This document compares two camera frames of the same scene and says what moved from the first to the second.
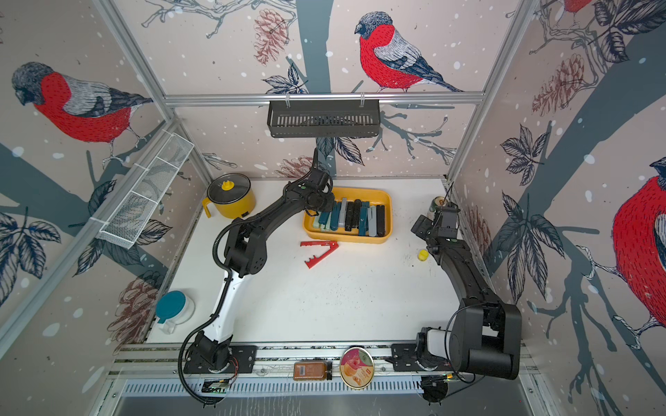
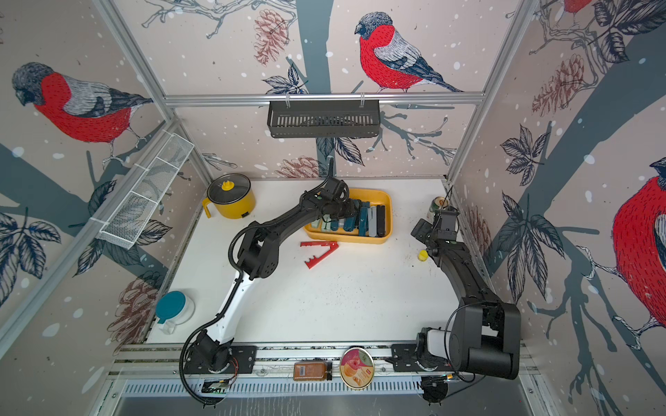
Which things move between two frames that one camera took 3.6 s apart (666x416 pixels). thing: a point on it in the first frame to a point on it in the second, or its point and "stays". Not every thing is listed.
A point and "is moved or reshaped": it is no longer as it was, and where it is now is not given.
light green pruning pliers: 372,220 stays
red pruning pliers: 312,262 stays
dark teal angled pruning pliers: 335,216 is moved or reshaped
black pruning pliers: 381,220 stays
